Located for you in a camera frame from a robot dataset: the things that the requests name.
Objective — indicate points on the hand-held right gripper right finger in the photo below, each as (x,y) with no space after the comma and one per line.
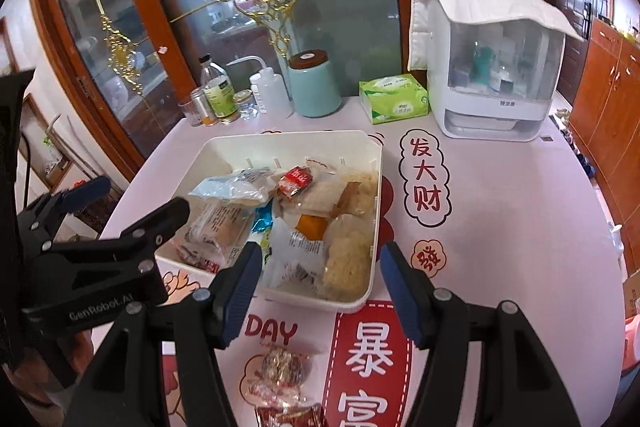
(400,297)

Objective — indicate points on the clear packet with blue edge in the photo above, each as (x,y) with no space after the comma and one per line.
(232,187)

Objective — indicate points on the small gold door ornament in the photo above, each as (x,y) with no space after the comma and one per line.
(120,52)

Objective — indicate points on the small glass jar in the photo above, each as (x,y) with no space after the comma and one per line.
(244,107)

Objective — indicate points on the cream cake clear packet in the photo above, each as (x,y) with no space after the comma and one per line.
(217,227)

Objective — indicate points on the wooden glass door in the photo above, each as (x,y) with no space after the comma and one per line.
(165,7)

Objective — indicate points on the clear rice cracker packet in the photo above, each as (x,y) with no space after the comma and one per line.
(362,192)
(347,262)

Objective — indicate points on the round nut snack packet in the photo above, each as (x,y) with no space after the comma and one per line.
(285,364)

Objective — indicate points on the teal canister with brown lid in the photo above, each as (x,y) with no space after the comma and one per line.
(315,87)

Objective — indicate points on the white cosmetic organizer box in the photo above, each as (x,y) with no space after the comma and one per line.
(490,107)

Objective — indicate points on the brown wooden cabinet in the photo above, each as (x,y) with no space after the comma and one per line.
(605,107)

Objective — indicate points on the silver orange drink can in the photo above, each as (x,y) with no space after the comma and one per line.
(202,109)

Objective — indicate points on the small red snack packet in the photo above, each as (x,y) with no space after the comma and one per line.
(295,182)

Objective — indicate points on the red and white cookie packet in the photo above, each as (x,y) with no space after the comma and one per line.
(195,259)

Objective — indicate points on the glass bottle with green label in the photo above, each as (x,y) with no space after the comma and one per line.
(220,97)

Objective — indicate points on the white blue printed packet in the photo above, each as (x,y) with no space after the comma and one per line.
(295,257)

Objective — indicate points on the white squeeze wash bottle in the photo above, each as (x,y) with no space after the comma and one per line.
(274,89)

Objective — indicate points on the clear glass cup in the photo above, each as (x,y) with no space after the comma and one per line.
(189,113)

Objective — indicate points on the dark wooden door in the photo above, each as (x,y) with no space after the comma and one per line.
(555,32)

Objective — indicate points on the white plastic tray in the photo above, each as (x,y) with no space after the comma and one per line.
(235,152)

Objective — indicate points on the green tissue pack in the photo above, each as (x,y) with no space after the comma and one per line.
(395,99)

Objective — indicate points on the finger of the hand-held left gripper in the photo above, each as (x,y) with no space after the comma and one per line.
(90,190)
(160,219)

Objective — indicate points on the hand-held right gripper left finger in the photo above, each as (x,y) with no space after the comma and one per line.
(245,292)

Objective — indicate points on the silver packet with orange end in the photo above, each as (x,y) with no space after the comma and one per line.
(310,227)

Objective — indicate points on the red and white candy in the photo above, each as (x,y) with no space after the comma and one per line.
(272,394)

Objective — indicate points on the blue snack packet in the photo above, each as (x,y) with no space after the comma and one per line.
(263,221)

